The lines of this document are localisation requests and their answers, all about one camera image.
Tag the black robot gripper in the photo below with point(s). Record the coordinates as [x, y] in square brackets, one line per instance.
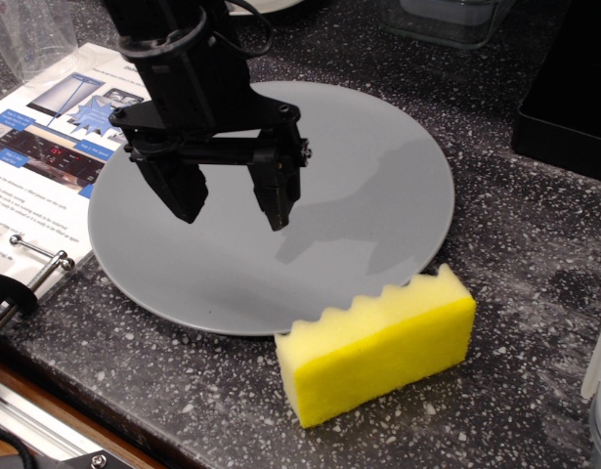
[203, 110]

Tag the grey round plate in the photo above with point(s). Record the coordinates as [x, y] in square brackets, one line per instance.
[376, 204]

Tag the yellow cleaning sponge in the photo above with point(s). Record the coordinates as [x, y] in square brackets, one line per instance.
[380, 344]

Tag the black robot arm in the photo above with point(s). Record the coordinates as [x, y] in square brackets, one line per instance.
[146, 19]

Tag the white plate at back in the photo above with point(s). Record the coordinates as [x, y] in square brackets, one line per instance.
[262, 6]

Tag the laminated instruction sheet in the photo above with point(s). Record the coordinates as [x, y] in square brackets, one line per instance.
[55, 139]

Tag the clear glass container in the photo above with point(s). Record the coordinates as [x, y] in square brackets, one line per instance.
[466, 25]

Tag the black plastic tray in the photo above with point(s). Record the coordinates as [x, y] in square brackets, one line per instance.
[559, 120]

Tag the aluminium rail profile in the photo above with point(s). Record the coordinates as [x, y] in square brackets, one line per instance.
[43, 441]

